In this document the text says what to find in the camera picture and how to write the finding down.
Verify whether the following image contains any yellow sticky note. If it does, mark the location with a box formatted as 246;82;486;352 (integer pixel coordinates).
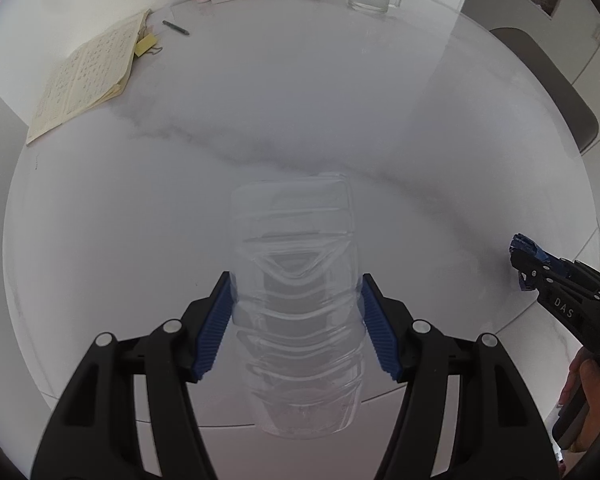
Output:
134;34;162;58

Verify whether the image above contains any open notebook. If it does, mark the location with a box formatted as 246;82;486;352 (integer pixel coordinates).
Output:
26;10;149;144

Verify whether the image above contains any blue paper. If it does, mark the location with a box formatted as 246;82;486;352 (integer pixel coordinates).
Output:
518;270;538;292

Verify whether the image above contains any white oval table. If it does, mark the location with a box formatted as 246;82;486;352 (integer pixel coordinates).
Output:
3;0;596;396

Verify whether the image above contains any person's right hand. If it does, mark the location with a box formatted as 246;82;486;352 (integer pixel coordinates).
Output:
554;348;600;452

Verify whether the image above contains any dark green pen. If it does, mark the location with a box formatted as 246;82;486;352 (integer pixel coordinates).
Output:
161;20;190;36

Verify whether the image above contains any clear plastic bottle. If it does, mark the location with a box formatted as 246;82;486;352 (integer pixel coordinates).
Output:
230;174;366;439

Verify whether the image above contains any grey chair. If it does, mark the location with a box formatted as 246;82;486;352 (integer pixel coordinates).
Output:
491;27;600;152

